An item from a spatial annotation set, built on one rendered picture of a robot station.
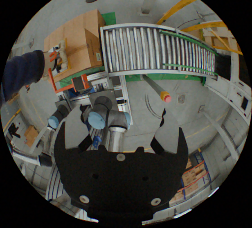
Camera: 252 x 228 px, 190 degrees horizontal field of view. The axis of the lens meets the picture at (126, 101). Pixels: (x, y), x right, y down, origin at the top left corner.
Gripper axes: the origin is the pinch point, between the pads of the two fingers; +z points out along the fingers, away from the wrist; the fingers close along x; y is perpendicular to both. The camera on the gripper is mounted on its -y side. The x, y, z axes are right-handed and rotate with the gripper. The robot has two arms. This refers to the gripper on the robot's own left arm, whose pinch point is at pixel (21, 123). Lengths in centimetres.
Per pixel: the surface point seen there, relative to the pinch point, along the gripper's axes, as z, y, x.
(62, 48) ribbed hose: 38, 32, -59
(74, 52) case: 58, 31, -56
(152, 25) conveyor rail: 93, 57, -140
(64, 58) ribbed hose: 38, 24, -59
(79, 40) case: 58, 41, -63
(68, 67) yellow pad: 45, 18, -56
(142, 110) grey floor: 152, -106, -119
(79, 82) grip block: 31, 5, -72
